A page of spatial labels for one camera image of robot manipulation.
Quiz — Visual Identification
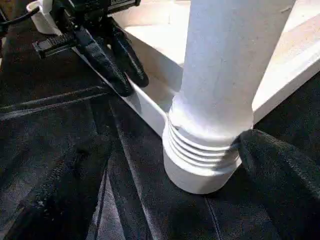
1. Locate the white plastic table top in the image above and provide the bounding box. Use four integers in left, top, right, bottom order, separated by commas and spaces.
25, 0, 320, 140

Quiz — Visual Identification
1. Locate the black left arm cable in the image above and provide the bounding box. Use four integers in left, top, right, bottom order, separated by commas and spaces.
0, 6, 41, 30

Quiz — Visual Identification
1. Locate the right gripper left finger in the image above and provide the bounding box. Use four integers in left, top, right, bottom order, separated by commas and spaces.
0, 134, 117, 240

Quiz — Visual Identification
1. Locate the white plastic table leg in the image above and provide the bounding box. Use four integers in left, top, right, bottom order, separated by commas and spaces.
162, 0, 298, 196

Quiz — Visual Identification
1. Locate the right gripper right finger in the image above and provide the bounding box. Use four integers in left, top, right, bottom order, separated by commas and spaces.
233, 128, 320, 240

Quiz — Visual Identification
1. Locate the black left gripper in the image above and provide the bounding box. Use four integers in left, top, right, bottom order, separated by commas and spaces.
32, 0, 150, 98

